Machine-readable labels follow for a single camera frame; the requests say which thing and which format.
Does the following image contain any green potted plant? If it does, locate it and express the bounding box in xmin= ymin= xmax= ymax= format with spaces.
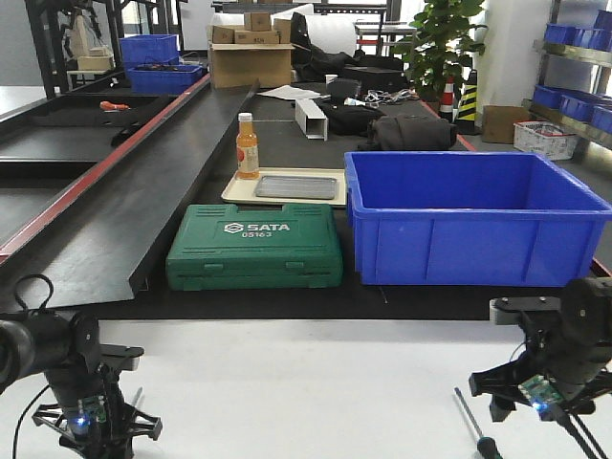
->
xmin=391 ymin=0 xmax=486 ymax=101

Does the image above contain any blue crate stacked behind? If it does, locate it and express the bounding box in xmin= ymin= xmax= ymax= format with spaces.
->
xmin=120 ymin=34 xmax=180 ymax=69

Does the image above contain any black metal ramp panel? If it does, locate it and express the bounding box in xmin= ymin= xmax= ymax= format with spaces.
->
xmin=1 ymin=79 xmax=258 ymax=311

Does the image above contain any green black screwdriver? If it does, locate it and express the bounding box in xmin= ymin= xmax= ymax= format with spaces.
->
xmin=453 ymin=386 xmax=502 ymax=459
xmin=132 ymin=386 xmax=143 ymax=411

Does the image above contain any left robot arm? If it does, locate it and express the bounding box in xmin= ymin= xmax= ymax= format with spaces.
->
xmin=1 ymin=296 xmax=163 ymax=458

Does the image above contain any orange juice bottle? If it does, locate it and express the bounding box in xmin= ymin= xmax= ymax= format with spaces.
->
xmin=236 ymin=112 xmax=259 ymax=180

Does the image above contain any large blue plastic bin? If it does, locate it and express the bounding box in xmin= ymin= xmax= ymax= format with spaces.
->
xmin=344 ymin=151 xmax=611 ymax=287

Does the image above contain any blue crate on left table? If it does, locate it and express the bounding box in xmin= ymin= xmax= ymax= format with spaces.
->
xmin=126 ymin=65 xmax=205 ymax=95

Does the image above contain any red white traffic cone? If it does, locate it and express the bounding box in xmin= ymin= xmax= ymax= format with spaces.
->
xmin=438 ymin=76 xmax=454 ymax=122

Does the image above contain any grey metal tray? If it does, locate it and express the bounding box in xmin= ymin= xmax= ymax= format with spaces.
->
xmin=254 ymin=175 xmax=338 ymax=200

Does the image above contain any metal storage shelf rack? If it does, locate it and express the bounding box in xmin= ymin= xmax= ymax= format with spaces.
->
xmin=523 ymin=1 xmax=611 ymax=150

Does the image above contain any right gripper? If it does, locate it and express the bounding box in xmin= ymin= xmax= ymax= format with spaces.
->
xmin=469 ymin=296 xmax=611 ymax=422

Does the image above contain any orange handled tool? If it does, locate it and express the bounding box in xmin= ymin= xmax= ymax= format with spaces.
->
xmin=99 ymin=100 xmax=131 ymax=112

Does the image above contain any green SATA tool case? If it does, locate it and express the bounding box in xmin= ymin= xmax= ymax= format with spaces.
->
xmin=165 ymin=204 xmax=343 ymax=291

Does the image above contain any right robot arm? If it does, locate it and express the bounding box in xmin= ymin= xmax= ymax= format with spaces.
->
xmin=469 ymin=277 xmax=611 ymax=422

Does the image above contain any dark grey bag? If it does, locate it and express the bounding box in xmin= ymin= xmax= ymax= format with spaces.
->
xmin=357 ymin=114 xmax=458 ymax=151

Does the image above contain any black bag on table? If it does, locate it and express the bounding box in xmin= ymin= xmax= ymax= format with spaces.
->
xmin=316 ymin=100 xmax=384 ymax=137

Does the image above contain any large open cardboard box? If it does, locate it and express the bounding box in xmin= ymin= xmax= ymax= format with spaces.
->
xmin=208 ymin=43 xmax=294 ymax=89

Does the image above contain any yellow black striped cone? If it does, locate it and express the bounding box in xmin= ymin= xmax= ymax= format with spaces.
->
xmin=454 ymin=69 xmax=478 ymax=135

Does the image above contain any white paper sheet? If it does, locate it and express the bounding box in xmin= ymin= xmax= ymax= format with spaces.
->
xmin=259 ymin=85 xmax=321 ymax=100

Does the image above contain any white rectangular tube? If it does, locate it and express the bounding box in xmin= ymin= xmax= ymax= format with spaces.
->
xmin=295 ymin=99 xmax=328 ymax=141

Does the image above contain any white plastic basket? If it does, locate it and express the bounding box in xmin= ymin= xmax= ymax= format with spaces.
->
xmin=514 ymin=120 xmax=579 ymax=161

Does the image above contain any beige plastic tray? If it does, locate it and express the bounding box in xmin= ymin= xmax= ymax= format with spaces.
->
xmin=221 ymin=167 xmax=346 ymax=208

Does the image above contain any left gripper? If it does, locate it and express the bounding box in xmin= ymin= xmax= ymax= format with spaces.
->
xmin=32 ymin=344 xmax=163 ymax=445

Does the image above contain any brown cardboard box on floor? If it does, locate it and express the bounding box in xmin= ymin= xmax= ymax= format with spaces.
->
xmin=481 ymin=105 xmax=531 ymax=144

